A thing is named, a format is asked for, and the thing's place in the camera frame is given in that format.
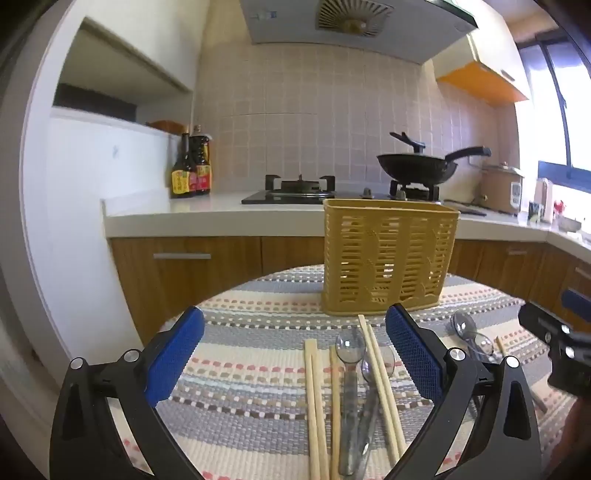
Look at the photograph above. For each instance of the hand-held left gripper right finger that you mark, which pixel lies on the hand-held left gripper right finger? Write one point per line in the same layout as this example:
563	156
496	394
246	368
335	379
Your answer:
413	350

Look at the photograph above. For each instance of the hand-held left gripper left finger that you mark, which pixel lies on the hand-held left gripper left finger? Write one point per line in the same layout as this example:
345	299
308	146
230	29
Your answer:
178	355

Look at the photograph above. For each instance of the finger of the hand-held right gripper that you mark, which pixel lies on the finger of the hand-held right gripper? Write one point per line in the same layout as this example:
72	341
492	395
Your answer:
577	302
540	321

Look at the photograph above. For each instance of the clear plastic spoon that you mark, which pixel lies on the clear plastic spoon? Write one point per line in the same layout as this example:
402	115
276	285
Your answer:
463	322
481	345
366	417
350	346

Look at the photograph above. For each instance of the yellow plastic utensil basket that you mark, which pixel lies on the yellow plastic utensil basket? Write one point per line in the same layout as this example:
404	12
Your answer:
392	258

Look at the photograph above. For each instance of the striped woven placemat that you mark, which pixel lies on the striped woven placemat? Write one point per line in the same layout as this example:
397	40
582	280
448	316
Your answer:
258	369

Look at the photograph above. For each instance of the patterned cup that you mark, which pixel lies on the patterned cup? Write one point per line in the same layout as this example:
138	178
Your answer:
535	211

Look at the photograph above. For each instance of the white kettle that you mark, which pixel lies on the white kettle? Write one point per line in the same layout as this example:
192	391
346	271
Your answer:
545	198

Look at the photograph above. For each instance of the beige rice cooker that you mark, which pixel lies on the beige rice cooker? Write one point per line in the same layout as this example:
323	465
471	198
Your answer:
498	189

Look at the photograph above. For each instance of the white kitchen countertop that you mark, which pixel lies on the white kitchen countertop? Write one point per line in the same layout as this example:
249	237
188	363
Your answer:
184	212

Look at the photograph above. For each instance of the slim dark sauce bottle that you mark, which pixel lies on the slim dark sauce bottle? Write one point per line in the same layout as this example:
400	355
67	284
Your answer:
181	180

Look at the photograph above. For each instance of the large dark sauce bottle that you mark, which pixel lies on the large dark sauce bottle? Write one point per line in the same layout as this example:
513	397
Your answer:
202	175

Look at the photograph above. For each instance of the black wok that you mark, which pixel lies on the black wok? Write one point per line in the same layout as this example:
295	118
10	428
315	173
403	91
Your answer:
415	168

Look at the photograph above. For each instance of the dark framed window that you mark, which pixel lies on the dark framed window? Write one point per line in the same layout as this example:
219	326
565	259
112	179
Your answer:
561	115

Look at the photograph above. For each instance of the black gas stove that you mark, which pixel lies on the black gas stove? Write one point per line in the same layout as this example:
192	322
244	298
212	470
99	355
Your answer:
300	196

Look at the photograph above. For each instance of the black wok lid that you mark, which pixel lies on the black wok lid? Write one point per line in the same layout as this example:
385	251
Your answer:
411	141

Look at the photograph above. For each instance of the brown wooden tray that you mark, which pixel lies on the brown wooden tray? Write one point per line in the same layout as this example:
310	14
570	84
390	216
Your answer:
166	125

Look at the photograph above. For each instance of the white range hood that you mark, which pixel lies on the white range hood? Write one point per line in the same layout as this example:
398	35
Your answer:
286	27

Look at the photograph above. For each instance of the orange bottomed wall cabinet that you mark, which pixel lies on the orange bottomed wall cabinet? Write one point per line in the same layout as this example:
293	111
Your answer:
480	78

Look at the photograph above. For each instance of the white wall cabinet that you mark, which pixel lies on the white wall cabinet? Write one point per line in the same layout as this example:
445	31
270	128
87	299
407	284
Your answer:
152	41

